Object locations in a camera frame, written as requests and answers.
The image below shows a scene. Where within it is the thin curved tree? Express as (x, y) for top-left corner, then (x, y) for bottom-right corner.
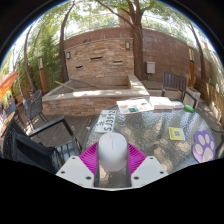
(59, 0), (76, 84)

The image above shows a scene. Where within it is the white sign with black letters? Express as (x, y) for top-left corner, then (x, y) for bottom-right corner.
(94, 109), (117, 134)

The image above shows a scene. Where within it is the grey wall utility box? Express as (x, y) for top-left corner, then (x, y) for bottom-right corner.
(146, 61), (156, 75)

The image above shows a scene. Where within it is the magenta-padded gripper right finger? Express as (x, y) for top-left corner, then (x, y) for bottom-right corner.
(125, 142), (169, 188)

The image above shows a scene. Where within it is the yellow square card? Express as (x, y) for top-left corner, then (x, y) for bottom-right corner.
(168, 126), (186, 142)

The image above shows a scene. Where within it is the wooden stick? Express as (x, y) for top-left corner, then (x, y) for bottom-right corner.
(54, 79), (81, 93)

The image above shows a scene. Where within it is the green oblong object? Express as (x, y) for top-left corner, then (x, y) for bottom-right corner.
(183, 104), (195, 113)

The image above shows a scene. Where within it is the large white book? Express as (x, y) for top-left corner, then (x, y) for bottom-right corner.
(149, 96), (175, 110)

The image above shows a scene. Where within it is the dark slatted patio chair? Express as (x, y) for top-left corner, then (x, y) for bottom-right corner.
(160, 71), (201, 109)

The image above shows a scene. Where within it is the orange patio umbrella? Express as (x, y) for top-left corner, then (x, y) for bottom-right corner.
(0, 70), (19, 101)

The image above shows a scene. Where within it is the black mesh armchair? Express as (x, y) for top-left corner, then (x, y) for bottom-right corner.
(209, 125), (224, 158)

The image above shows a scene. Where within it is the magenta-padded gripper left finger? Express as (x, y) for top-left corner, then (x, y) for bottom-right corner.
(55, 142), (101, 188)

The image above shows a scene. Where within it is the black mesh chair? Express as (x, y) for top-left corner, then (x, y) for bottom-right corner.
(22, 89), (48, 129)

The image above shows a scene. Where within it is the slim tree by fence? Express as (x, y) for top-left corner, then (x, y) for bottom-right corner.
(189, 21), (208, 81)

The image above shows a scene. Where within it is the large white planter box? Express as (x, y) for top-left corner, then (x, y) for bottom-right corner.
(186, 86), (202, 109)

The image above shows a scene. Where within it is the purple paw-shaped mouse pad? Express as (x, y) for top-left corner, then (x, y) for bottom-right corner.
(192, 130), (217, 164)

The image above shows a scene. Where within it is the printed white paper sheet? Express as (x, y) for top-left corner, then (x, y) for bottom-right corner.
(116, 98), (154, 115)

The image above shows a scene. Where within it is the wooden lamp post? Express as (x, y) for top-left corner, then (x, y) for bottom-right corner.
(37, 51), (49, 95)
(187, 41), (196, 88)

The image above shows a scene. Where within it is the thick forked tree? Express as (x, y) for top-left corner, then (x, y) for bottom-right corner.
(96, 0), (149, 81)

